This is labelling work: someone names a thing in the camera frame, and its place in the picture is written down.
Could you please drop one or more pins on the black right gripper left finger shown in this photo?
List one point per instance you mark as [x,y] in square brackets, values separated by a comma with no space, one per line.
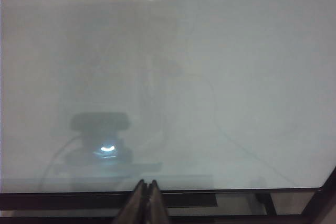
[139,205]

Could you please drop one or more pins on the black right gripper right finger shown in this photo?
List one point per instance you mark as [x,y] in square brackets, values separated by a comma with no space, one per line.
[157,205]

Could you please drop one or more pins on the black metal whiteboard stand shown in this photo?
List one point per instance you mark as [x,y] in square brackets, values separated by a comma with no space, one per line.
[78,200]

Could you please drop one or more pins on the white glass whiteboard panel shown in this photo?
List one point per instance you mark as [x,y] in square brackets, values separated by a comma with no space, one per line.
[210,77]

